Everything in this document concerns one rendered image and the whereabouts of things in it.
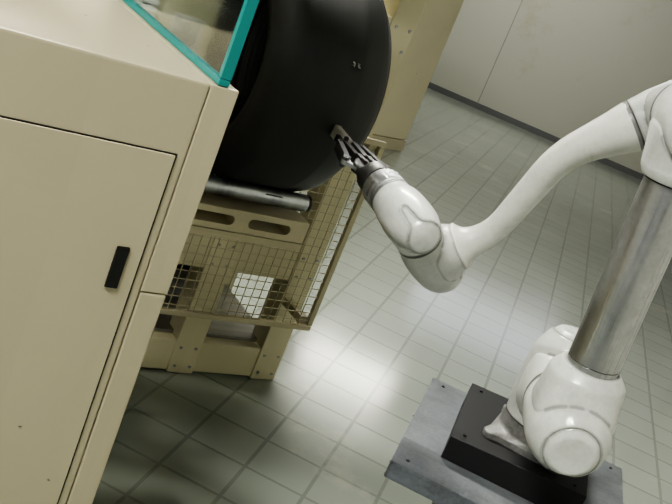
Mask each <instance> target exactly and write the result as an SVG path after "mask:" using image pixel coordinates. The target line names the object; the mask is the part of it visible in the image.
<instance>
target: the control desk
mask: <svg viewBox="0 0 672 504"><path fill-rule="evenodd" d="M238 94H239V91H238V90H236V89H235V88H234V87H233V86H232V85H229V87H228V88H227V87H223V86H220V85H218V84H217V83H216V82H214V81H213V80H212V79H211V78H210V77H209V76H208V75H206V74H205V73H204V72H203V71H202V70H201V69H200V68H199V67H197V66H196V65H195V64H194V63H193V62H192V61H191V60H189V59H188V58H187V57H186V56H185V55H184V54H183V53H182V52H180V51H179V50H178V49H177V48H176V47H175V46H174V45H172V44H171V43H170V42H169V41H168V40H167V39H166V38H164V37H163V36H162V35H161V34H160V33H159V32H158V31H157V30H155V29H154V28H153V27H152V26H151V25H150V24H149V23H147V22H146V21H145V20H144V19H143V18H142V17H141V16H140V15H138V14H137V13H136V12H135V11H134V10H133V9H132V8H130V7H129V6H128V5H127V4H126V3H125V2H124V1H123V0H0V504H92V503H93V500H94V497H95V494H96V491H97V489H98V486H99V483H100V480H101V477H102V474H103V472H104V469H105V466H106V463H107V460H108V458H109V455H110V452H111V449H112V446H113V443H114V441H115V438H116V435H117V432H118V429H119V427H120V424H121V421H122V418H123V415H124V412H125V410H126V407H127V404H128V401H129V398H130V396H131V393H132V390H133V387H134V384H135V382H136V379H137V376H138V373H139V370H140V367H141V365H142V362H143V359H144V356H145V353H146V351H147V348H148V345H149V342H150V339H151V336H152V334H153V331H154V328H155V325H156V322H157V320H158V317H159V314H160V311H161V308H162V305H163V303H164V300H165V294H167V293H168V291H169V288H170V285H171V282H172V279H173V276H174V274H175V271H176V268H177V265H178V262H179V260H180V257H181V254H182V251H183V248H184V246H185V243H186V240H187V237H188V234H189V231H190V229H191V226H192V223H193V220H194V217H195V215H196V212H197V209H198V206H199V203H200V201H201V198H202V195H203V192H204V189H205V186H206V184H207V181H208V178H209V175H210V172H211V170H212V167H213V164H214V161H215V158H216V155H217V153H218V150H219V147H220V144H221V141H222V139H223V136H224V133H225V130H226V127H227V125H228V122H229V119H230V116H231V113H232V110H233V108H234V105H235V102H236V99H237V96H238Z"/></svg>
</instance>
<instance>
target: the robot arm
mask: <svg viewBox="0 0 672 504"><path fill-rule="evenodd" d="M330 136H331V137H332V139H333V140H334V141H335V142H336V144H335V146H334V148H333V149H334V151H335V153H336V156H337V158H338V160H339V162H340V163H339V166H340V167H342V168H344V166H345V167H347V166H348V167H350V168H351V171H352V172H353V173H355V174H356V175H357V183H358V186H359V187H360V189H361V190H362V191H363V197H364V199H365V200H366V201H367V203H368V204H369V205H370V206H371V208H372V210H373V211H374V212H375V213H376V217H377V219H378V221H379V223H380V224H381V227H382V229H383V231H384V232H385V234H386V235H387V236H388V238H389V239H390V240H391V241H392V243H393V244H394V245H395V247H396V248H397V250H398V251H399V253H400V256H401V259H402V261H403V263H404V264H405V266H406V268H407V269H408V271H409V272H410V273H411V275H412V276H413V277H414V278H415V279H416V281H417V282H418V283H420V284H421V285H422V286H423V287H424V288H426V289H428V290H429V291H432V292H435V293H447V292H450V291H452V290H454V289H455V288H456V287H457V286H458V285H459V284H460V282H461V280H462V278H463V275H464V271H465V270H466V269H468V268H470V265H471V263H472V261H473V259H474V258H475V257H476V256H477V255H479V254H480V253H482V252H484V251H486V250H487V249H489V248H491V247H492V246H494V245H496V244H497V243H498V242H500V241H501V240H502V239H504V238H505V237H506V236H507V235H508V234H509V233H510V232H511V231H513V229H514V228H515V227H516V226H517V225H518V224H519V223H520V222H521V221H522V220H523V219H524V218H525V217H526V216H527V215H528V214H529V213H530V212H531V211H532V209H533V208H534V207H535V206H536V205H537V204H538V203H539V202H540V201H541V200H542V199H543V198H544V197H545V196H546V195H547V194H548V192H549V191H550V190H551V189H552V188H553V187H554V186H555V185H556V184H557V183H558V182H559V181H560V180H561V179H562V178H563V177H565V176H566V175H567V174H568V173H570V172H571V171H572V170H574V169H576V168H577V167H579V166H581V165H583V164H586V163H589V162H592V161H595V160H599V159H603V158H608V157H612V156H617V155H622V154H628V153H633V152H639V151H642V150H643V154H642V157H641V170H642V173H643V174H644V176H643V179H642V181H641V183H640V186H639V188H638V190H637V193H636V195H635V197H634V200H633V202H632V204H631V207H630V209H629V211H628V214H627V216H626V218H625V221H624V223H623V225H622V228H621V230H620V232H619V235H618V237H617V239H616V242H615V244H614V246H613V249H612V251H611V253H610V256H609V258H608V260H607V263H606V265H605V267H604V270H603V272H602V274H601V277H600V279H599V281H598V284H597V286H596V288H595V291H594V293H593V296H592V298H591V300H590V303H589V305H588V307H587V310H586V312H585V314H584V317H583V319H582V321H581V324H580V326H579V328H577V327H574V326H570V325H565V324H562V325H558V326H556V327H552V328H550V329H549V330H547V331H546V332H545V333H543V334H542V335H541V336H540V337H539V338H538V339H537V340H536V341H535V342H534V344H533V345H532V347H531V349H530V350H529V352H528V354H527V356H526V358H525V360H524V362H523V364H522V366H521V368H520V371H519V373H518V375H517V378H516V380H515V383H514V385H513V388H512V391H511V394H510V397H509V400H508V402H507V404H504V405H503V408H502V410H501V413H500V414H499V415H498V417H497V418H496V419H495V420H494V421H493V422H492V424H490V425H488V426H485V427H484V429H483V431H482V434H483V436H484V437H486V438H487V439H490V440H492V441H495V442H497V443H500V444H502V445H503V446H505V447H507V448H509V449H511V450H513V451H515V452H516V453H518V454H520V455H522V456H524V457H526V458H527V459H529V460H531V461H533V462H535V463H537V464H539V465H540V466H542V467H544V468H545V469H546V470H548V471H549V472H551V473H552V474H555V475H560V474H561V475H565V476H570V477H582V476H585V475H588V474H590V473H592V472H593V471H595V470H596V469H597V468H598V467H599V466H600V465H601V464H602V463H603V462H604V461H605V459H606V458H607V456H608V455H609V453H610V451H611V448H612V436H613V435H614V432H615V428H616V424H617V420H618V417H619V413H620V410H621V407H622V403H623V400H624V397H625V393H626V389H625V385H624V382H623V380H622V377H621V375H620V370H621V368H622V366H623V364H624V362H625V359H626V357H627V355H628V353H629V351H630V348H631V346H632V344H633V342H634V340H635V337H636V335H637V333H638V331H639V328H640V326H641V324H642V322H643V320H644V317H645V315H646V313H647V311H648V309H649V306H650V304H651V302H652V300H653V297H654V295H655V293H656V291H657V289H658V286H659V284H660V282H661V280H662V278H663V275H664V273H665V271H666V269H667V266H668V264H669V262H670V260H671V258H672V80H670V81H667V82H665V83H662V84H660V85H657V86H654V87H652V88H650V89H647V90H645V91H643V92H641V93H640V94H638V95H636V96H634V97H632V98H630V99H628V100H626V101H624V102H622V103H620V104H619V105H617V106H615V107H614V108H612V109H611V110H609V111H608V112H606V113H604V114H603V115H601V116H599V117H598V118H596V119H594V120H592V121H591V122H589V123H587V124H586V125H584V126H582V127H580V128H578V129H577V130H575V131H573V132H572V133H570V134H568V135H567V136H565V137H564V138H562V139H561V140H559V141H558V142H556V143H555V144H554V145H553V146H551V147H550V148H549V149H548V150H547V151H546V152H544V153H543V154H542V155H541V156H540V158H539V159H538V160H537V161H536V162H535V163H534V164H533V165H532V167H531V168H530V169H529V170H528V171H527V173H526V174H525V175H524V176H523V177H522V179H521V180H520V181H519V182H518V184H517V185H516V186H515V187H514V188H513V190H512V191H511V192H510V193H509V194H508V196H507V197H506V198H505V199H504V201H503V202H502V203H501V204H500V205H499V207H498V208H497V209H496V210H495V211H494V212H493V213H492V214H491V215H490V216H489V217H488V218H487V219H486V220H484V221H482V222H481V223H479V224H477V225H474V226H470V227H460V226H457V225H455V224H454V223H451V224H441V223H440V220H439V217H438V215H437V213H436V211H435V210H434V209H433V207H432V206H431V205H430V203H429V202H428V201H427V200H426V199H425V197H424V196H423V195H422V194H421V193H420V192H419V191H417V190H416V189H415V188H414V187H412V186H409V184H408V183H407V182H406V181H405V180H404V179H403V178H402V177H401V176H400V175H399V173H398V172H397V171H396V170H392V169H390V167H389V166H388V165H386V164H385V163H384V162H382V161H381V160H380V159H379V158H378V157H377V156H375V155H374V154H373V153H372V152H371V151H370V150H369V149H367V148H366V147H365V146H364V145H362V144H361V145H360V146H359V145H358V143H356V142H354V141H353V140H352V139H351V138H350V136H349V135H348V134H347V133H346V132H345V131H344V129H343V128H342V127H341V126H340V125H335V126H334V128H333V130H332V132H331V134H330Z"/></svg>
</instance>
